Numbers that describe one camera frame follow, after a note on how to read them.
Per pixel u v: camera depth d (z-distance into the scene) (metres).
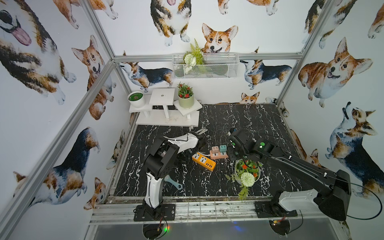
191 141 0.66
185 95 0.92
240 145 0.58
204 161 0.88
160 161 0.51
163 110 1.06
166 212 0.73
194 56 0.82
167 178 0.84
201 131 1.01
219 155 0.90
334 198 0.39
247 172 0.72
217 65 0.93
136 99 0.93
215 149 0.88
